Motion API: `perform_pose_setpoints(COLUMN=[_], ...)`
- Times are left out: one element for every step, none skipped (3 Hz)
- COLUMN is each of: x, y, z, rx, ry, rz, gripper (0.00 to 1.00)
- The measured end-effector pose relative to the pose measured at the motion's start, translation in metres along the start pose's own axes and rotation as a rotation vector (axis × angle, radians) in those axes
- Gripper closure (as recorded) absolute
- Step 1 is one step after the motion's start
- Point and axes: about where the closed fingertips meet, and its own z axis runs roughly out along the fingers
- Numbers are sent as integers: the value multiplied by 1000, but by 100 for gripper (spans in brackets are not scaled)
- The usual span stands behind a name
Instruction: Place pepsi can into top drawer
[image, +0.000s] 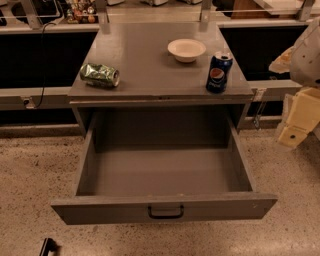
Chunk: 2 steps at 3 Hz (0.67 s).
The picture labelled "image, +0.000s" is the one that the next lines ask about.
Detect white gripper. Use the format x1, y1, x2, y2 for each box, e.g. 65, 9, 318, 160
276, 87, 320, 149

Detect blue pepsi can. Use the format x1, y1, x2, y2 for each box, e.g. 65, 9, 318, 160
206, 52, 233, 94

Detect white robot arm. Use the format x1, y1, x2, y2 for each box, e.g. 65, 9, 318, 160
269, 17, 320, 150

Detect open grey top drawer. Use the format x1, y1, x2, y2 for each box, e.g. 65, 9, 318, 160
52, 110, 277, 225

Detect crushed green soda can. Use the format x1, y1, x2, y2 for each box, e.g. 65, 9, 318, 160
80, 63, 120, 88

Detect white ceramic bowl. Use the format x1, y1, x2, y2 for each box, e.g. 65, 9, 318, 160
167, 39, 206, 63

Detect grey metal cabinet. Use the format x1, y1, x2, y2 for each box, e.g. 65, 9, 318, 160
68, 22, 253, 134

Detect colourful items on shelf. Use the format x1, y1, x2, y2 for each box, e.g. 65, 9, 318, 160
65, 0, 98, 24

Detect black object on floor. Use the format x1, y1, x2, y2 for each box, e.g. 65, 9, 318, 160
39, 238, 59, 256

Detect black drawer handle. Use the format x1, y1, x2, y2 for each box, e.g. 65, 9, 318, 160
147, 205, 184, 220

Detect black power cable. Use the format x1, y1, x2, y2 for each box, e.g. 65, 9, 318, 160
23, 21, 58, 109

